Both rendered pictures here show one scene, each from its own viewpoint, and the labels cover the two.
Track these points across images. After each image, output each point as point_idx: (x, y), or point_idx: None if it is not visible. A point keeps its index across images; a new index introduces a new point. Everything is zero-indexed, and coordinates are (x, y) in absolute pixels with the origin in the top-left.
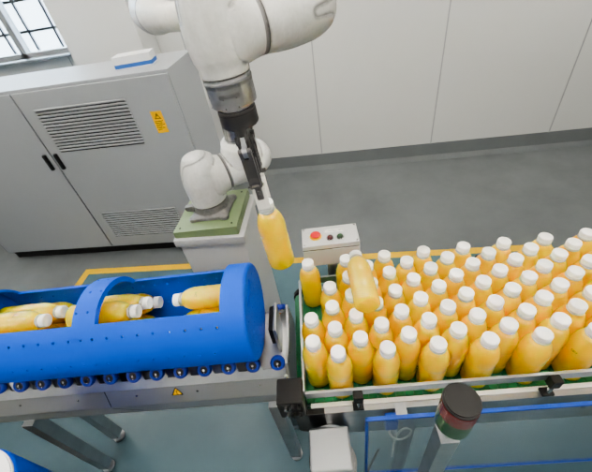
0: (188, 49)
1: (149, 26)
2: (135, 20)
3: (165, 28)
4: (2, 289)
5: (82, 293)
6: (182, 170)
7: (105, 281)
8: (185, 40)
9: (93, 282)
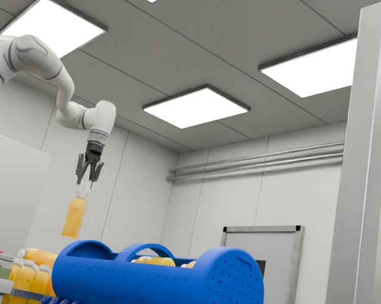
0: (113, 123)
1: (64, 79)
2: (57, 66)
3: (70, 90)
4: (203, 253)
5: (157, 243)
6: None
7: (139, 243)
8: (113, 120)
9: (146, 243)
